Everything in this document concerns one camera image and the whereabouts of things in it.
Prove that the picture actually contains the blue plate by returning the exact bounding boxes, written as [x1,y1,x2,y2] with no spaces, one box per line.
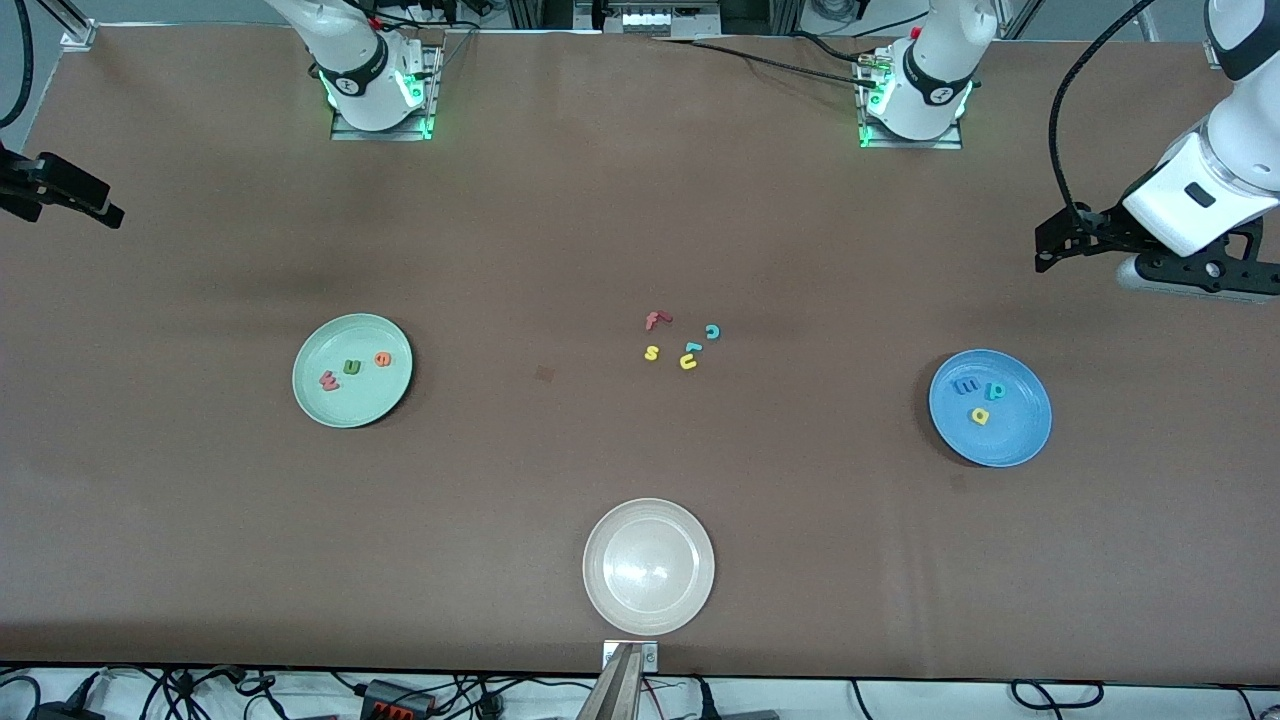
[928,348,1053,468]

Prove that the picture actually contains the light green plate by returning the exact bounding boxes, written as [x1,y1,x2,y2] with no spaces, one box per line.
[293,313,414,429]

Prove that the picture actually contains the grey control box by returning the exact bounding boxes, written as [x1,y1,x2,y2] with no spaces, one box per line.
[575,0,723,39]

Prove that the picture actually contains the beige plate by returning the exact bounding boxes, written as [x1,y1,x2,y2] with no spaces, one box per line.
[582,497,716,637]

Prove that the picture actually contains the black power strip red switches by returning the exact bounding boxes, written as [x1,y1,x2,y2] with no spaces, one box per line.
[360,679,438,717]

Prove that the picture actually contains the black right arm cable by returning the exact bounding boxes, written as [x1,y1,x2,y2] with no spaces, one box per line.
[0,0,37,131]

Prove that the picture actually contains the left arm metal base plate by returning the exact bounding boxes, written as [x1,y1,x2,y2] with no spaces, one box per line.
[858,60,964,151]

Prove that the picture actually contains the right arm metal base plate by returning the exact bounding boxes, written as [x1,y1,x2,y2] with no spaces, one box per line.
[330,45,442,142]

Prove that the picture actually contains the black cable on table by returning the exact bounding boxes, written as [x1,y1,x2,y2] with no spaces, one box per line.
[648,36,881,89]

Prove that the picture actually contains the black looped floor cable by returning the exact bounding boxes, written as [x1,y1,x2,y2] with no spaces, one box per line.
[1008,679,1106,711]

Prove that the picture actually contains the small metal camera bracket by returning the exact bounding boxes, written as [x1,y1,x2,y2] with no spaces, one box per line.
[602,640,660,673]

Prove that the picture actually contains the aluminium camera beam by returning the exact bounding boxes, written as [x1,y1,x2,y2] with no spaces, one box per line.
[577,645,643,720]

